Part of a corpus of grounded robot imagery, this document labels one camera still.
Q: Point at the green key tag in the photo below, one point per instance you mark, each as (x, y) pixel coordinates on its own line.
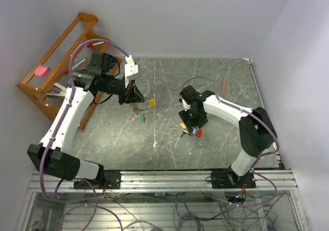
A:
(142, 118)

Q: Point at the aluminium frame rail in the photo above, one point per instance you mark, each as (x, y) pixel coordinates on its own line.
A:
(195, 181)

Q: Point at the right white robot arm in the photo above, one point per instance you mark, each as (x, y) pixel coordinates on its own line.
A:
(255, 127)

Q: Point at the large keyring yellow handle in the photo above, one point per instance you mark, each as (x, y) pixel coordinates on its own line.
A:
(142, 107)

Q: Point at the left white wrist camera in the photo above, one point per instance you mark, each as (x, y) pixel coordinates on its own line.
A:
(131, 70)

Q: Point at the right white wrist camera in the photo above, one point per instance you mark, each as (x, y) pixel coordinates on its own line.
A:
(186, 106)

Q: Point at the red tag key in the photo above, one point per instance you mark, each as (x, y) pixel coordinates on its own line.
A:
(199, 133)

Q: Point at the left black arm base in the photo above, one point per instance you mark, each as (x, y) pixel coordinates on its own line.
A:
(106, 179)

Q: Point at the blue tag key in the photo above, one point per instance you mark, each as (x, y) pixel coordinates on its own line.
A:
(194, 131)

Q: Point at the wooden tiered rack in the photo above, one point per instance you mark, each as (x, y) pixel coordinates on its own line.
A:
(57, 59)

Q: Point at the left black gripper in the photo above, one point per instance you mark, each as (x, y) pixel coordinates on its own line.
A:
(131, 94)

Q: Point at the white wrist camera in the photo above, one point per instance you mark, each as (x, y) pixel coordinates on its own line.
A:
(131, 70)
(186, 106)

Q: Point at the pink eraser block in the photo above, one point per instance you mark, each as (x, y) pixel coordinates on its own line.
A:
(41, 71)

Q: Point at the red pencil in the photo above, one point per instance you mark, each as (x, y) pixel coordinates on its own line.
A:
(224, 85)

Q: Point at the yellow tag key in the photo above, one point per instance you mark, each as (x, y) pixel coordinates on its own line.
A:
(184, 129)

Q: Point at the blue stapler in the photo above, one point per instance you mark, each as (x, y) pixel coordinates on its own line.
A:
(112, 65)

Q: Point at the brown capped white marker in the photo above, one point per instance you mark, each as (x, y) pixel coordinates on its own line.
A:
(75, 66)

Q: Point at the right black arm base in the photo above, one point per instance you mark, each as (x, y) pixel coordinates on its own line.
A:
(223, 178)

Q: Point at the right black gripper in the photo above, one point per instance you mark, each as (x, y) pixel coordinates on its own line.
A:
(190, 123)

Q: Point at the red capped white marker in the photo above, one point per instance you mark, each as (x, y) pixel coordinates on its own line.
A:
(95, 44)

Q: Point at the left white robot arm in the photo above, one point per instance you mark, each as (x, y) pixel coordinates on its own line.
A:
(52, 155)

